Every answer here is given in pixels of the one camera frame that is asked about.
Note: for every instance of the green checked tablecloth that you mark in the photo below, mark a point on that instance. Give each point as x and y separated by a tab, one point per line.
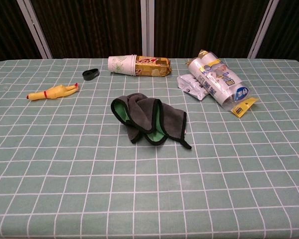
149	186

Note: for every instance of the yellow rubber chicken toy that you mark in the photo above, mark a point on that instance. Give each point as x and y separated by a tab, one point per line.
52	92

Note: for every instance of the silver foil pouch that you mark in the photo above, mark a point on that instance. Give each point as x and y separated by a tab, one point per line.
189	84

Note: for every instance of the white paper cup stack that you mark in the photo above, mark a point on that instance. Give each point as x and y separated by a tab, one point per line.
119	64

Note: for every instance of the green and grey cloth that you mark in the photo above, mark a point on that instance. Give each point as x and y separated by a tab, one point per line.
144	112

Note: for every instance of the black rubber band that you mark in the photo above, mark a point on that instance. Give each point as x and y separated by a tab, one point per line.
89	76

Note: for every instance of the gold snack package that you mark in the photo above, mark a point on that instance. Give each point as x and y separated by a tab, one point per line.
152	67

